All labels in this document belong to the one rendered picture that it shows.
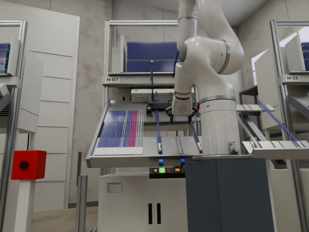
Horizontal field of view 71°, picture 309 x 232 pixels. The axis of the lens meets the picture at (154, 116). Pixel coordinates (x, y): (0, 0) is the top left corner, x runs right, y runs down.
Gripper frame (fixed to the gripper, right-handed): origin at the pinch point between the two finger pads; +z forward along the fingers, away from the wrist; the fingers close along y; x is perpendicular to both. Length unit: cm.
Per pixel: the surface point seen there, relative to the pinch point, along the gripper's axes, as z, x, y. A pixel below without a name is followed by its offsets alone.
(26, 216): 44, -23, -83
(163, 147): 14.5, -3.2, -9.0
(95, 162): 15.5, -13.4, -44.5
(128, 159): 13.8, -13.3, -27.3
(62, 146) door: 175, 197, -166
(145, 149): 14.4, -4.9, -19.2
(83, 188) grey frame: 24, -22, -50
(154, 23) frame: -34, 103, -11
